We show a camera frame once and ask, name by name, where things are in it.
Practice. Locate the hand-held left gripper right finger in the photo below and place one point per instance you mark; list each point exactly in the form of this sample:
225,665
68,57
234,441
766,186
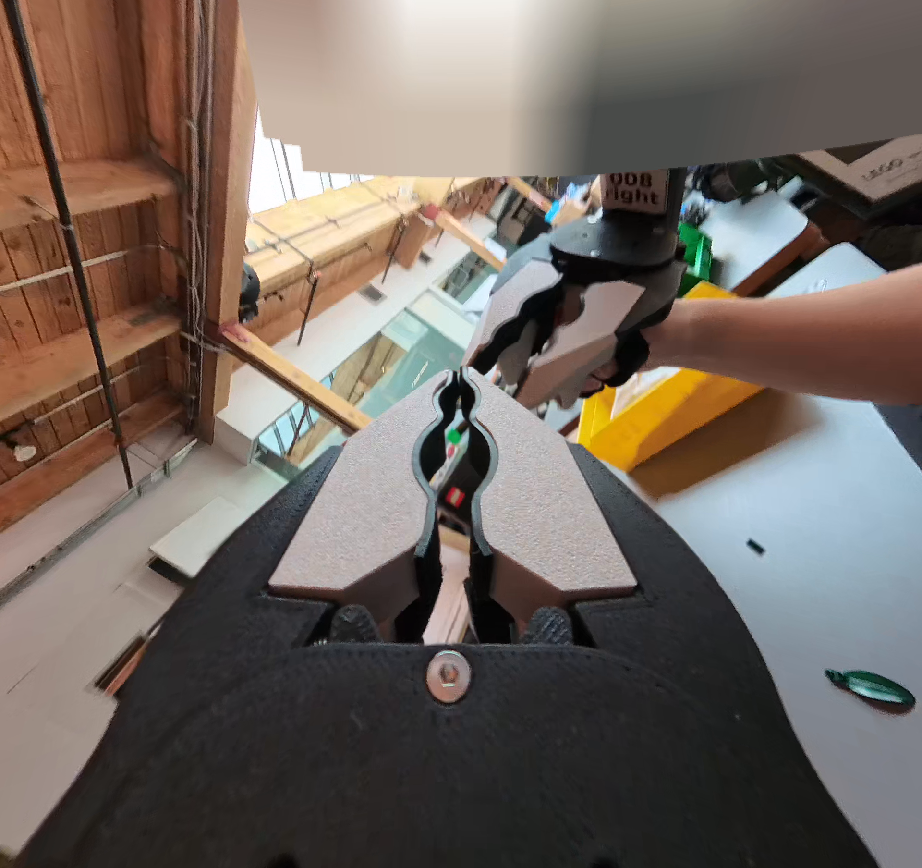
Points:
554,522

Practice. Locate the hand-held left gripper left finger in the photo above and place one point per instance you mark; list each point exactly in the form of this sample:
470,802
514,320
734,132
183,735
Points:
346,522

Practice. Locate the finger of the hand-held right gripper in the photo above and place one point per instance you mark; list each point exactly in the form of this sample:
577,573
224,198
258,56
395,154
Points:
583,349
515,306

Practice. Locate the dark green lego leaf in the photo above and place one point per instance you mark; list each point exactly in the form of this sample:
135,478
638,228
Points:
875,688

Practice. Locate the person's right forearm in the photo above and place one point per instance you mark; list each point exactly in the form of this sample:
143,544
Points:
792,335

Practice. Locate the person's right hand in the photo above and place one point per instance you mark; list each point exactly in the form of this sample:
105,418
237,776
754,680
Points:
673,342

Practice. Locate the green plastic bin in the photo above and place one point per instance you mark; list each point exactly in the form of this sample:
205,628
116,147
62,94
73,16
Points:
693,248

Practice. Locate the yellow plastic bin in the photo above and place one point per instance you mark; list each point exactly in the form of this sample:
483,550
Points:
670,414

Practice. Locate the white desk with wood edge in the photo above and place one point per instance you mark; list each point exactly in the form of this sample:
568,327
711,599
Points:
756,234

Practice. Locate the black ceiling-mounted device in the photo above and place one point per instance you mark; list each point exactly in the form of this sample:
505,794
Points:
249,291

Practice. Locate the black framed marker sign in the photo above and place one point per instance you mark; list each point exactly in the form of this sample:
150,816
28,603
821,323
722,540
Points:
879,173

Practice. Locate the black perforated pad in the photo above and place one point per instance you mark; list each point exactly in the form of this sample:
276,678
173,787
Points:
904,436

